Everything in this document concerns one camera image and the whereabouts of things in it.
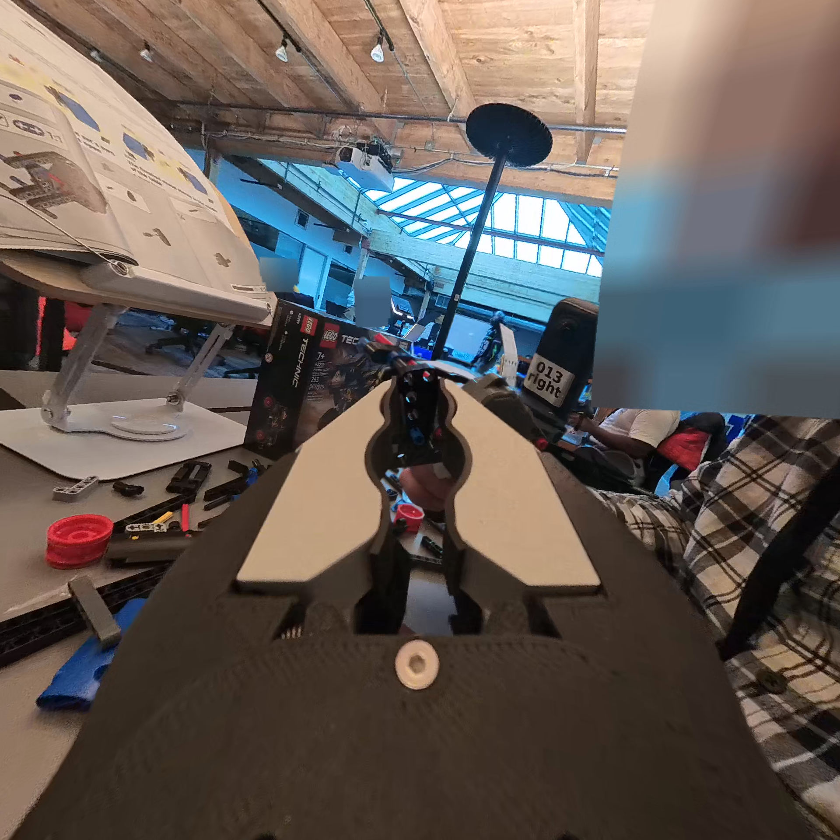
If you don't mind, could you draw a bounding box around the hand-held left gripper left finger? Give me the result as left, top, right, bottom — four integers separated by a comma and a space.
235, 379, 409, 634

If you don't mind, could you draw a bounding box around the instruction booklet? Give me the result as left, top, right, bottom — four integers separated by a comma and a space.
0, 0, 277, 309

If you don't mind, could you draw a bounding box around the black rectangular frame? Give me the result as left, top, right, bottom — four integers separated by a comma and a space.
165, 461, 212, 496

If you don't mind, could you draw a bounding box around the printed toy truck box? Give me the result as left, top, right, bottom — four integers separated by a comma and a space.
244, 298, 421, 460

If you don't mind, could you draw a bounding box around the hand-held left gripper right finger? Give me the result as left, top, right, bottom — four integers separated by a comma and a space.
438, 379, 601, 634

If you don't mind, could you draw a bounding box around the black cylinder motor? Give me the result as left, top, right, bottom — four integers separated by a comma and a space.
105, 528, 198, 568

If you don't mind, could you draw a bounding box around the black strap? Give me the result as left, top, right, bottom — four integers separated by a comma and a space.
718, 482, 840, 660

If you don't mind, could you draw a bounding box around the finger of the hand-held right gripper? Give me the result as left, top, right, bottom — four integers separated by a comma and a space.
458, 373, 550, 455

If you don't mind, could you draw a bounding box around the person's right forearm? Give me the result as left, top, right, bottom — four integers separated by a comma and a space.
584, 482, 697, 578

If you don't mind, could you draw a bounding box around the person's right hand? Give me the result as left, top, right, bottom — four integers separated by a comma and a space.
400, 465, 455, 514

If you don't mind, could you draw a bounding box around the red and black backpack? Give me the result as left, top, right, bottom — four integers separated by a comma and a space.
656, 412, 729, 473

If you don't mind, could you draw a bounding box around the black blue LEGO assembly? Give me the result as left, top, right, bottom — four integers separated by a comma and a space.
392, 367, 439, 463

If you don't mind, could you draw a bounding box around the pile of black beam pieces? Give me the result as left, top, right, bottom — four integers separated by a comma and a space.
0, 459, 270, 670

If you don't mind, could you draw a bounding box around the grey desk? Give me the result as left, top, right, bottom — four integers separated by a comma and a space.
0, 371, 460, 834

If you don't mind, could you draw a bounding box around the person's plaid shirt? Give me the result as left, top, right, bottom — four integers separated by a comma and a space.
663, 413, 840, 840

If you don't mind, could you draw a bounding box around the white ceiling projector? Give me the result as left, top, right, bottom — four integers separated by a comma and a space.
335, 138, 403, 191

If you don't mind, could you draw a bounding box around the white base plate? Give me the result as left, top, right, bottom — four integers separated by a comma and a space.
0, 402, 249, 481

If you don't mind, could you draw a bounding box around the blue holed panel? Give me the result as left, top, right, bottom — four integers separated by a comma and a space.
36, 597, 148, 711

